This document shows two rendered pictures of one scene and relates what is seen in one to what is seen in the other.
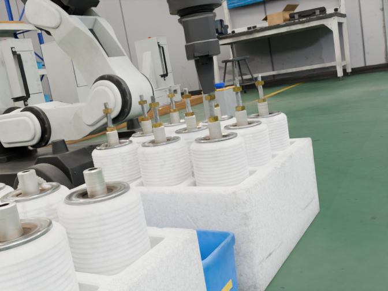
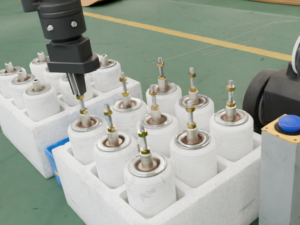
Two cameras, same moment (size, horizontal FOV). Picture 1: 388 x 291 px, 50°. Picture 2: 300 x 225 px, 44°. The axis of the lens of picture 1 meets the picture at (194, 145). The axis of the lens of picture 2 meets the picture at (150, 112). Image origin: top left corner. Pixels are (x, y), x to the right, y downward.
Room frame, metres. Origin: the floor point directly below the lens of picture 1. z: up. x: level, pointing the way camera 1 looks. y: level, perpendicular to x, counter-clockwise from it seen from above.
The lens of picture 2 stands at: (1.17, -0.68, 0.67)
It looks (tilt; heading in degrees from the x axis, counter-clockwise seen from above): 28 degrees down; 114
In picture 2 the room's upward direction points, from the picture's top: 8 degrees counter-clockwise
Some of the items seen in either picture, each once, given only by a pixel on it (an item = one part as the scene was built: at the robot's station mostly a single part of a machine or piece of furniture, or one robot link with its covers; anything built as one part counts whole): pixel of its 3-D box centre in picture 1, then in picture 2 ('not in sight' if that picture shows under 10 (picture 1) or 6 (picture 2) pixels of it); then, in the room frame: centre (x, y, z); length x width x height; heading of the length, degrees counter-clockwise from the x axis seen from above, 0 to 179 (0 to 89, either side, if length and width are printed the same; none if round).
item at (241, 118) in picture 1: (241, 119); (112, 136); (0.82, -0.10, 0.26); 0.02 x 0.02 x 0.03
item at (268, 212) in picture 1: (204, 201); (163, 176); (0.89, 0.00, 0.09); 0.39 x 0.39 x 0.18; 58
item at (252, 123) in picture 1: (242, 125); (113, 141); (0.82, -0.10, 0.25); 0.08 x 0.08 x 0.01
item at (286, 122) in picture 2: (217, 86); (290, 124); (1.17, -0.09, 0.32); 0.04 x 0.04 x 0.02
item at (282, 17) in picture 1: (280, 17); not in sight; (5.50, -1.36, 0.87); 0.40 x 0.30 x 0.23; 46
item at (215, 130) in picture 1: (215, 130); (85, 118); (0.72, -0.04, 0.26); 0.02 x 0.02 x 0.03
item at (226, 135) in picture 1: (216, 138); (86, 123); (0.72, -0.04, 0.25); 0.08 x 0.08 x 0.01
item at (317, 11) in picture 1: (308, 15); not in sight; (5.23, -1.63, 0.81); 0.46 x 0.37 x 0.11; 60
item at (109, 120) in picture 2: (238, 99); (109, 120); (0.82, -0.10, 0.30); 0.01 x 0.01 x 0.08
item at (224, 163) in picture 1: (223, 187); (93, 155); (0.72, -0.04, 0.16); 0.10 x 0.10 x 0.18
